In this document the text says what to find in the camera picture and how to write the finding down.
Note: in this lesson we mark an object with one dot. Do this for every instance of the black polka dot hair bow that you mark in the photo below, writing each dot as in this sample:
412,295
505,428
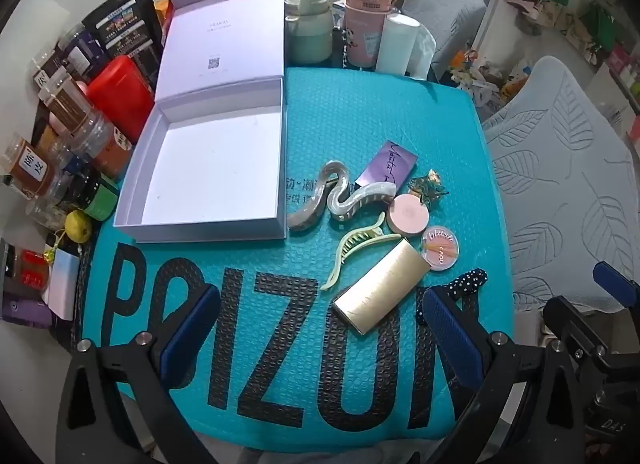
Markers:
470,278

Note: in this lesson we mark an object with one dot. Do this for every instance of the red patterned packet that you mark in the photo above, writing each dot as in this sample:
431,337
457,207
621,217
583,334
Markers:
161,11

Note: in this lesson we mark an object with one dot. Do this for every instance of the lavender gift box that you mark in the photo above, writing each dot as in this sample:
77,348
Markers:
210,174

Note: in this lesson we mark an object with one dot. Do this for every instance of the mint green kettle bottle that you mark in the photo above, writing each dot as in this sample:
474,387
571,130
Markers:
307,29

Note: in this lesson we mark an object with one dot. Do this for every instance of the yellow green fruit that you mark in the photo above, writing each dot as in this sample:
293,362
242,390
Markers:
79,226

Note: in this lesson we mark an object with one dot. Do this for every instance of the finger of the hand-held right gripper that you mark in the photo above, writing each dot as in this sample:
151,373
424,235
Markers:
615,284
570,314

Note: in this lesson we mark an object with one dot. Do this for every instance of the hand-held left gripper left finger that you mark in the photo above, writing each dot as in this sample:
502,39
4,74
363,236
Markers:
192,324

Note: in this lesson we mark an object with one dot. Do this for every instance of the clear jar orange label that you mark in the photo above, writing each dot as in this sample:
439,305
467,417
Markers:
107,154

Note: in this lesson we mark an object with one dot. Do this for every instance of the cream yellow hair claw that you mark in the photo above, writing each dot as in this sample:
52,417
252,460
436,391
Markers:
357,235

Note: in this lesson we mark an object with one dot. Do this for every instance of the clear jar dark brown label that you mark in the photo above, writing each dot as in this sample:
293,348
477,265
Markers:
52,69

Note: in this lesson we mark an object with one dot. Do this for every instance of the small white box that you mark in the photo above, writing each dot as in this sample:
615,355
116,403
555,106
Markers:
62,284

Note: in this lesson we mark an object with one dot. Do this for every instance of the dark jar green label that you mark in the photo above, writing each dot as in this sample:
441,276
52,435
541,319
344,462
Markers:
100,199

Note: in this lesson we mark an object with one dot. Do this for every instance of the gold rectangular case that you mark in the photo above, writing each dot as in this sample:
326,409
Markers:
380,284

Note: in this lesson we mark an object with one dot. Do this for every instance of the clear jar brown gold label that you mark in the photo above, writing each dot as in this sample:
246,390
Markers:
70,104

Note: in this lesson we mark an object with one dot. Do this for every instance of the pearl white wavy hair claw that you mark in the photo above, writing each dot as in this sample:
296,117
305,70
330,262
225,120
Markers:
345,211

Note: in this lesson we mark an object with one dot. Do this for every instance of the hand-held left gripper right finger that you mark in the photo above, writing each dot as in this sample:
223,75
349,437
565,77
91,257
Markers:
450,339

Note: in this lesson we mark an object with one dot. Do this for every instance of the pink round compact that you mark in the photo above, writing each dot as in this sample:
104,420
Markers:
407,214

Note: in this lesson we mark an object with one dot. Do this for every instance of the brown jar white label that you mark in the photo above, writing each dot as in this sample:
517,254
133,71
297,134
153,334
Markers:
35,169

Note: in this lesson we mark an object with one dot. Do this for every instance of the clear jar purple label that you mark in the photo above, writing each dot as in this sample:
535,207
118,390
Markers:
85,56

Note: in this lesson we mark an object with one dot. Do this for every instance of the white paper roll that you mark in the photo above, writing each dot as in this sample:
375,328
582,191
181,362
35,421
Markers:
397,44

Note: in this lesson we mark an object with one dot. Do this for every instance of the black snack bag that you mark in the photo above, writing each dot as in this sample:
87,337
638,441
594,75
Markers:
125,19

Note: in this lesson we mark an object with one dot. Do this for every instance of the small clear jar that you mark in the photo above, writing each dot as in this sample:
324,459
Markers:
47,209

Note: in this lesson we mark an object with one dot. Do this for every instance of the grey leaf pattern chair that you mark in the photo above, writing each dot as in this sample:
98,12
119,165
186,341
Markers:
565,184
445,9

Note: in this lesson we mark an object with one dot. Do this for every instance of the purple box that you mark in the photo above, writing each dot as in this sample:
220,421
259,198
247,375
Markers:
25,313

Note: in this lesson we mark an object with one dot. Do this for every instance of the small orange blush compact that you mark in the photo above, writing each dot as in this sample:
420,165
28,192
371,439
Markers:
440,245

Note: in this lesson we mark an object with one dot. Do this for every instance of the red tin canister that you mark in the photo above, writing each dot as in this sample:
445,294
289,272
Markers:
122,94

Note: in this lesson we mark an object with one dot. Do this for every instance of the pink panda paper cup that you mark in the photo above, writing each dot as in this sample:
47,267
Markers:
365,39

